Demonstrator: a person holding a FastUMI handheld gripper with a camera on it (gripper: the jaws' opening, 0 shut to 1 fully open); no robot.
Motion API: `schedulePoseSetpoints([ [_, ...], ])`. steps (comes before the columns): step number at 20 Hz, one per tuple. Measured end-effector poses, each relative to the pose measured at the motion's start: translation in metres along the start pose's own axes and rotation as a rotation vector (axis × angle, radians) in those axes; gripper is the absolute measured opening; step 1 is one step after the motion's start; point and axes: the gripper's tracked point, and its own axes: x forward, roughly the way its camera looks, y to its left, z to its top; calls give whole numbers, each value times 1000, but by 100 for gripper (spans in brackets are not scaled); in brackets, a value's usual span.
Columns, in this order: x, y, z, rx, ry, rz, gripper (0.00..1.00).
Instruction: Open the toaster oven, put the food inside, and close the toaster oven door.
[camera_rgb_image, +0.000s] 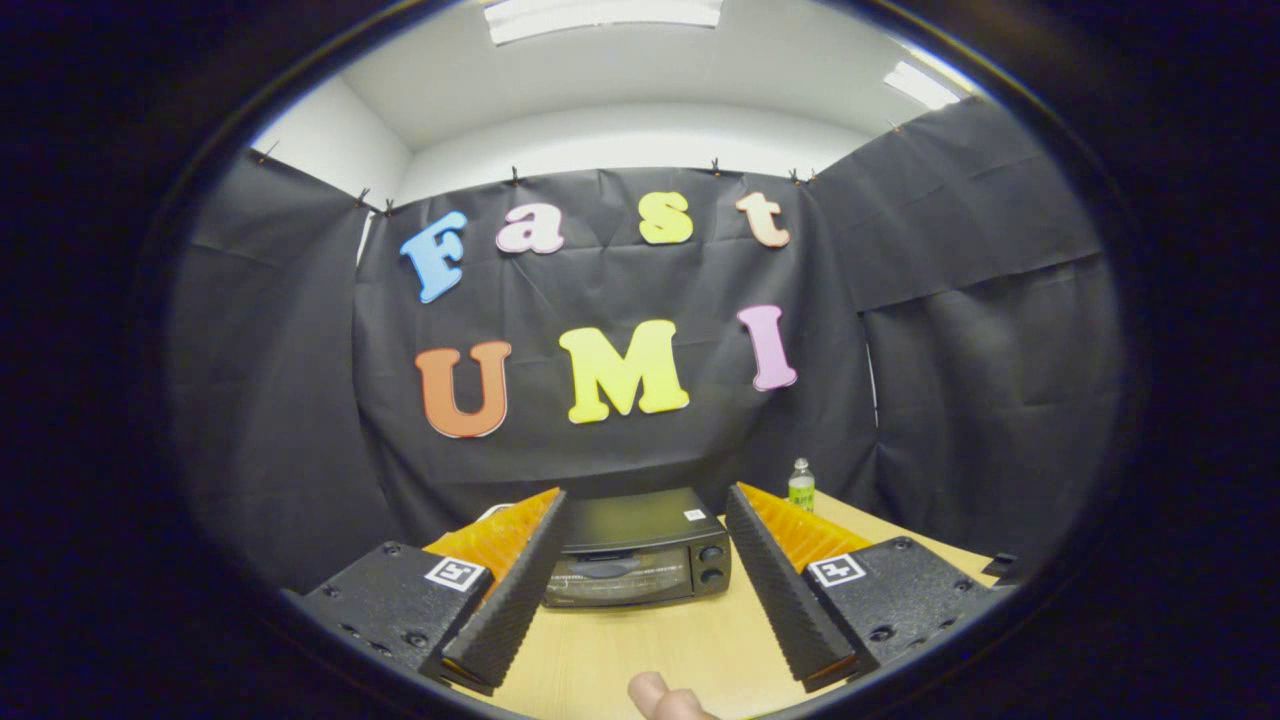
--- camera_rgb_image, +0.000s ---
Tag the green label plastic bottle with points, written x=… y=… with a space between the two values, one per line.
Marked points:
x=801 y=490

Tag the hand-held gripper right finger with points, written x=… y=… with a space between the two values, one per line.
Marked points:
x=785 y=600

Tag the ceiling light panel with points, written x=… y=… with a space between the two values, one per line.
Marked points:
x=600 y=15
x=920 y=85

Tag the black toaster oven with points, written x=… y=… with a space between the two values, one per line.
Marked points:
x=640 y=525

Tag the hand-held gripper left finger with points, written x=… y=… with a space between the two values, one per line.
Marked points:
x=515 y=600

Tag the white toaster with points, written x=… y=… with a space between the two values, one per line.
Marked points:
x=497 y=511

